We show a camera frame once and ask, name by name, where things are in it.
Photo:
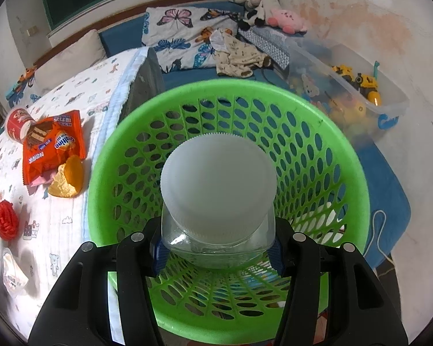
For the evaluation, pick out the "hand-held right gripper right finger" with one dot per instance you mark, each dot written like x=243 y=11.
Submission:
x=276 y=256

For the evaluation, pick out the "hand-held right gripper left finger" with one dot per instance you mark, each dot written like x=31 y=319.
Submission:
x=157 y=256

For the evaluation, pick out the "clear round jar white lid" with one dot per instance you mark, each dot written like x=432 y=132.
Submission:
x=216 y=187

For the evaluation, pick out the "green plastic basket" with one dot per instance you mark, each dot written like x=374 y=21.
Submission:
x=104 y=173

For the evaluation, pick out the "yellow wrapper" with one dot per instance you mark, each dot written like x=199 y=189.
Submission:
x=66 y=178

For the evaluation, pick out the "pink wrapper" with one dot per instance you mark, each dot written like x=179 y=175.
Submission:
x=39 y=180

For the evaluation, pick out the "white wrapper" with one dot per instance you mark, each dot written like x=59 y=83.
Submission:
x=14 y=274

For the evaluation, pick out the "orange red snack packet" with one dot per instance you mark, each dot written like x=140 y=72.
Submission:
x=54 y=144

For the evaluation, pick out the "red spiky ball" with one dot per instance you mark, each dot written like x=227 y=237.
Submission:
x=5 y=220

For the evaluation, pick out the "red paper cup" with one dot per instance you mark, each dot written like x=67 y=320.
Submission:
x=18 y=124

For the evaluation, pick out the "cartoon printed blanket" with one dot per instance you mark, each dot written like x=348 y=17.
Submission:
x=57 y=230

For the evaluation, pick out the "yellow toy duck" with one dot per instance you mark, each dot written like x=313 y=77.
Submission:
x=350 y=111

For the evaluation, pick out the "clear plastic storage bin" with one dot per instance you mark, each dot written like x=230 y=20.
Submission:
x=389 y=101

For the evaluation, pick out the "yellow toy excavator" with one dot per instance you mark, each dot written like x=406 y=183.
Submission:
x=362 y=81

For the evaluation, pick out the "small butterfly print pillow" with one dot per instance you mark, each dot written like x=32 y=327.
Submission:
x=34 y=99

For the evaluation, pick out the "beige patterned baby clothes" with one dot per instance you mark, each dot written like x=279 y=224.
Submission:
x=238 y=56

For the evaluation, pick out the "grey patterned cloth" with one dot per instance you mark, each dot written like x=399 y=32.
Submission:
x=270 y=45

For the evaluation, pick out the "beige pillow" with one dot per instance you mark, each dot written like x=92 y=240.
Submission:
x=72 y=59

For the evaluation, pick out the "teal toy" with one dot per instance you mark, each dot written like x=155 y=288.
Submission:
x=13 y=93

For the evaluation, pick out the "large butterfly print pillow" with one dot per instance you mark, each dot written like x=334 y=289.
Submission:
x=180 y=39

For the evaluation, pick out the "blue backrest cushion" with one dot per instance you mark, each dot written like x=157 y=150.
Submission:
x=124 y=38

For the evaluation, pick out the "orange plush toy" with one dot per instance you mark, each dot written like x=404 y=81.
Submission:
x=27 y=74

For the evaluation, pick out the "pink plush toy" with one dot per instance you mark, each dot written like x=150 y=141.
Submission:
x=288 y=20

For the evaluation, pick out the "black and white cow plush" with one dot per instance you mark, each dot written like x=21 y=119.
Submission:
x=261 y=5

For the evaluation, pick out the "wall switch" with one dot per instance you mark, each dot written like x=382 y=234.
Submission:
x=31 y=31

